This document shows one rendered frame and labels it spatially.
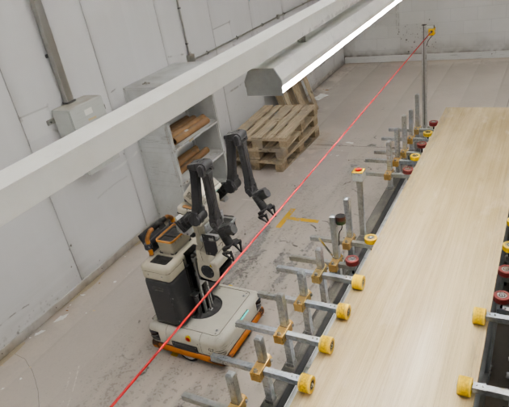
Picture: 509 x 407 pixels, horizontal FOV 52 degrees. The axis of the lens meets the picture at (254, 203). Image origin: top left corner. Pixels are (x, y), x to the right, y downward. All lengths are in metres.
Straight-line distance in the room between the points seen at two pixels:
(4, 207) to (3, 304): 3.90
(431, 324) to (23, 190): 2.22
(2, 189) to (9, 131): 3.73
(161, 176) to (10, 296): 1.90
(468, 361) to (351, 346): 0.52
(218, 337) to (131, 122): 2.86
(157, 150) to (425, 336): 3.56
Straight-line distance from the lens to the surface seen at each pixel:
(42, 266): 4.89
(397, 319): 2.78
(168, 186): 5.58
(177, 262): 3.67
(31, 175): 0.87
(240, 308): 3.95
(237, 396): 2.35
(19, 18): 4.72
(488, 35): 10.48
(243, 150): 3.32
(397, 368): 2.54
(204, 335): 3.80
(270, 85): 1.52
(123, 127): 1.01
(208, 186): 3.01
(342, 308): 2.73
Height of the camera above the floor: 2.74
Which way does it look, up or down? 28 degrees down
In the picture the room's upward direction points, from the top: 10 degrees counter-clockwise
